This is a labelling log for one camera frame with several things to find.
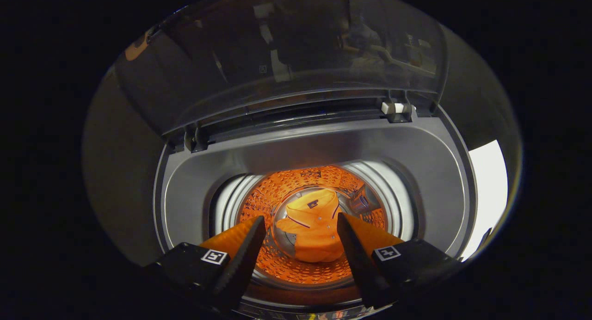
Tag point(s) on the grey washing machine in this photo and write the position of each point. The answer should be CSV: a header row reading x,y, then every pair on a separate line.
x,y
323,144

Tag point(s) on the yellow polo shirt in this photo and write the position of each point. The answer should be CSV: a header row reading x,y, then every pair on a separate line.
x,y
314,232

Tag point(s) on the transparent washing machine lid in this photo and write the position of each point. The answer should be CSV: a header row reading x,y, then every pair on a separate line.
x,y
277,56

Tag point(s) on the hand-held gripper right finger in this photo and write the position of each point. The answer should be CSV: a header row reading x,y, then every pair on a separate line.
x,y
358,264

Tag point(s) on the white board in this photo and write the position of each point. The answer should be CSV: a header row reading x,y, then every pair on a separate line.
x,y
485,195

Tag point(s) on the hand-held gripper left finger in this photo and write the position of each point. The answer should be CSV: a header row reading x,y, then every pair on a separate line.
x,y
243,264

